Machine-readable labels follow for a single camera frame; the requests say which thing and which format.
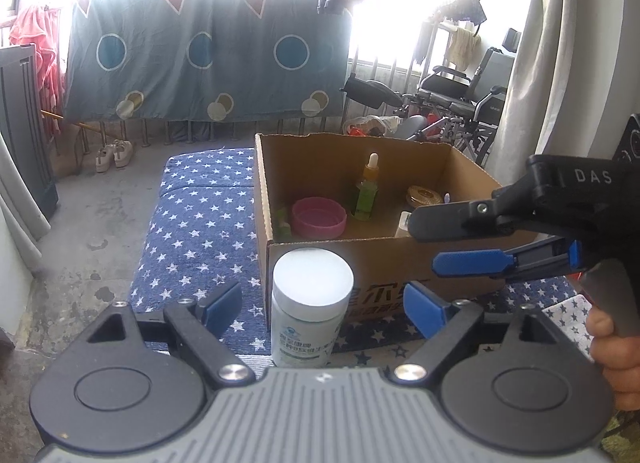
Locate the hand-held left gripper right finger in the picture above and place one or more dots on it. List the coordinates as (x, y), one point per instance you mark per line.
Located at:
(425, 310)

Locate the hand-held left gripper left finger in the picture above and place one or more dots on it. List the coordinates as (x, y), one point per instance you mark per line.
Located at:
(222, 310)

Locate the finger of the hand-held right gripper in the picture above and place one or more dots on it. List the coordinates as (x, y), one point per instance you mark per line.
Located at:
(450, 223)
(465, 264)

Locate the black jar with gold lid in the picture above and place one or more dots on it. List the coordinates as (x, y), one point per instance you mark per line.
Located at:
(424, 195)

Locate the white charger plug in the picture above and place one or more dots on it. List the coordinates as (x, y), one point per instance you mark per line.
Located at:
(402, 225)

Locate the brown cardboard box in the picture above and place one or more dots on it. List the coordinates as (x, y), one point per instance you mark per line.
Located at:
(390, 263)

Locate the white supplement bottle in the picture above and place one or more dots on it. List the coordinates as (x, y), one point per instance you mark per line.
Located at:
(310, 313)

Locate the green dropper bottle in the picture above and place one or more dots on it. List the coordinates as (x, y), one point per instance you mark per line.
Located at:
(366, 198)

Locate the green lip balm tube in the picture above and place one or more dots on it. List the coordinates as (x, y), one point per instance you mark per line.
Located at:
(284, 223)

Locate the pink plastic lid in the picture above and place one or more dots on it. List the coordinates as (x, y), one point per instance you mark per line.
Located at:
(320, 218)

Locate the person's right hand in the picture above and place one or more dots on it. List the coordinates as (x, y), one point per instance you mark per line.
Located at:
(622, 368)

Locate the blue star blanket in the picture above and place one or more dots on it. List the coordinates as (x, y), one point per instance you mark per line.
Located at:
(200, 223)

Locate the red plastic bag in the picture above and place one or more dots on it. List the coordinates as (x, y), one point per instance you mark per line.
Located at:
(372, 125)

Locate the black wheelchair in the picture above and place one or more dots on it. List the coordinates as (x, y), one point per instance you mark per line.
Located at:
(465, 98)

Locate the grey curtain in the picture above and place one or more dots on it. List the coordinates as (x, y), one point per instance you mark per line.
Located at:
(560, 68)

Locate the black padded seat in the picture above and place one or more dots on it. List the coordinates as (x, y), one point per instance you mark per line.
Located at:
(372, 90)

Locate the metal balcony railing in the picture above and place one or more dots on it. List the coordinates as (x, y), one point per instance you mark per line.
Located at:
(390, 73)

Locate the beige hanging towel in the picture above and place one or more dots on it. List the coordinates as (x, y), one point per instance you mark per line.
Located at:
(462, 48)

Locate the beige shoe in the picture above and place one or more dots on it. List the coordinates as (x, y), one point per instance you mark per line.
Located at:
(124, 153)
(104, 160)

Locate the white panel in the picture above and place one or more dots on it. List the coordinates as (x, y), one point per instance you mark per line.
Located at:
(17, 213)

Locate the wooden stick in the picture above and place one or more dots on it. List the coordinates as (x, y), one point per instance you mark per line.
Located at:
(65, 120)

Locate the teal sheet with circles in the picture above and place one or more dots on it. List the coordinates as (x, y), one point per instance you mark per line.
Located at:
(165, 68)

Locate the dark grey panel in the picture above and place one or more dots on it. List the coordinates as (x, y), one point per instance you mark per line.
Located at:
(25, 133)

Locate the red hanging clothes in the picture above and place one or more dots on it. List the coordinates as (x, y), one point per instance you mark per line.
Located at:
(37, 53)

